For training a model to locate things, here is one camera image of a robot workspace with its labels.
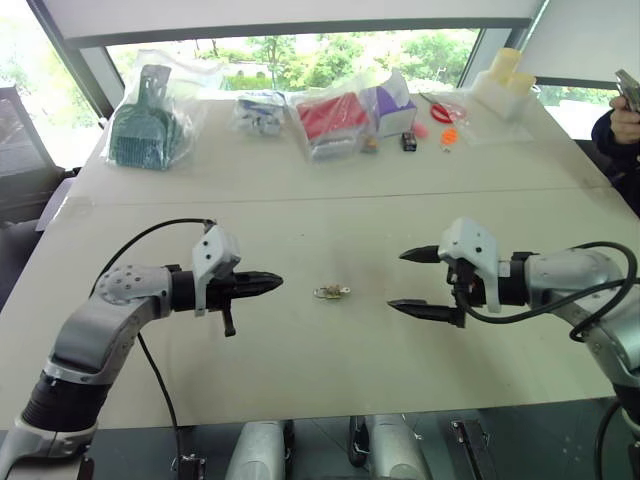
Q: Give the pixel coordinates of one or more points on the white tray with yellow cups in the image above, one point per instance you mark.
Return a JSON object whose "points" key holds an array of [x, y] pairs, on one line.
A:
{"points": [[505, 82]]}

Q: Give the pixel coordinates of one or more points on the orange plastic tag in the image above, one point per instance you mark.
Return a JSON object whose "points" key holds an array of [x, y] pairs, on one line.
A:
{"points": [[450, 136]]}

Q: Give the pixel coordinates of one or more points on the bag of blue white items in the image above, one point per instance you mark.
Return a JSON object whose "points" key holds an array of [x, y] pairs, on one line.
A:
{"points": [[257, 112]]}

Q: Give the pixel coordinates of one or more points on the dark grey chair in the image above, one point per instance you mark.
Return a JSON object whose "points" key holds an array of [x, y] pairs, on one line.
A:
{"points": [[25, 165]]}

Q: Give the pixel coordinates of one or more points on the red box in plastic bag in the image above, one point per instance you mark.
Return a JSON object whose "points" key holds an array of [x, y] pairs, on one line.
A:
{"points": [[330, 120]]}

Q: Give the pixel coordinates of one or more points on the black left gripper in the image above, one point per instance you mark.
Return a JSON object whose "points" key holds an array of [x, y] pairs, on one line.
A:
{"points": [[220, 292]]}

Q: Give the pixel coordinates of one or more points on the bystander bare hand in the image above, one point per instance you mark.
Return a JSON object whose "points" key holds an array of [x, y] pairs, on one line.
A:
{"points": [[627, 122]]}

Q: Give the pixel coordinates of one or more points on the silver rounded robot leg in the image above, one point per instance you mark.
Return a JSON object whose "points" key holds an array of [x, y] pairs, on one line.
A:
{"points": [[260, 450], [395, 450]]}

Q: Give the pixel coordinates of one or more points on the purple white tissue box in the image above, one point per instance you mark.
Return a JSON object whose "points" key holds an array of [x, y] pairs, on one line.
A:
{"points": [[392, 110]]}

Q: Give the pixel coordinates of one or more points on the pink small object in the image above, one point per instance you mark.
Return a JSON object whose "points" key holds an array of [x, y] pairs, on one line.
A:
{"points": [[422, 132]]}

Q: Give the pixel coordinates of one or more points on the blurry yellow-brown small object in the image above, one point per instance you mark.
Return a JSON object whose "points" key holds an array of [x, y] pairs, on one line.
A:
{"points": [[370, 145]]}

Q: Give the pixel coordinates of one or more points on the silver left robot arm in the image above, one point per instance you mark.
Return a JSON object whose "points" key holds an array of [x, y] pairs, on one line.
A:
{"points": [[90, 330]]}

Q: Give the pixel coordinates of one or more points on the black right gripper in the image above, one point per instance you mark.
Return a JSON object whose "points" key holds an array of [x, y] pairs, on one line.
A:
{"points": [[470, 285]]}

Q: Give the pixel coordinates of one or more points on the small black box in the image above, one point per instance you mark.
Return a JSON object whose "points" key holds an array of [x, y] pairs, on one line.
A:
{"points": [[408, 141]]}

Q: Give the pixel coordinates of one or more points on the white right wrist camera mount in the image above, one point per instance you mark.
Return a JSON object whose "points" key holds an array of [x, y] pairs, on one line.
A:
{"points": [[470, 240]]}

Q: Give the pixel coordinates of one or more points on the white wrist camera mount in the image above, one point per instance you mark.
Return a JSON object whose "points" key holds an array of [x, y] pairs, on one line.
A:
{"points": [[215, 250], [470, 240]]}

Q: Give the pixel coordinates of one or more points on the green dustpan in plastic bag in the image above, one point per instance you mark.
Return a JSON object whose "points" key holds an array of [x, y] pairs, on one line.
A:
{"points": [[142, 130]]}

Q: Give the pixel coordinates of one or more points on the dark blue bystander sleeve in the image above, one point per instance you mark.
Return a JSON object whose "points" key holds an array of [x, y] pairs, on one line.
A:
{"points": [[617, 160]]}

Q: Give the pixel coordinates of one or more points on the white roller blind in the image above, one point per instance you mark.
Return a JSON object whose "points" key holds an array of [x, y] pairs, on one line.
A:
{"points": [[300, 15]]}

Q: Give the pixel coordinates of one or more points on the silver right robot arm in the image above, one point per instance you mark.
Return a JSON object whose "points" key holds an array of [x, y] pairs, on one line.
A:
{"points": [[565, 280]]}

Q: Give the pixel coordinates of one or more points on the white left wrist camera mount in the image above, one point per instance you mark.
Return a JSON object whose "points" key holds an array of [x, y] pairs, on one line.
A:
{"points": [[215, 250]]}

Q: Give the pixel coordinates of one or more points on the small metal clip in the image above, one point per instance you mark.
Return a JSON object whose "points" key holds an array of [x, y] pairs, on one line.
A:
{"points": [[326, 293]]}

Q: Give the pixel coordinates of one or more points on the black table clamp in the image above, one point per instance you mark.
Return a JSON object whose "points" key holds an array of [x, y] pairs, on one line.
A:
{"points": [[470, 450], [190, 467]]}

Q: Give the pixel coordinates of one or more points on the silver phone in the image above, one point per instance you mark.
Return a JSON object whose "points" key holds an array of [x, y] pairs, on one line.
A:
{"points": [[631, 90]]}

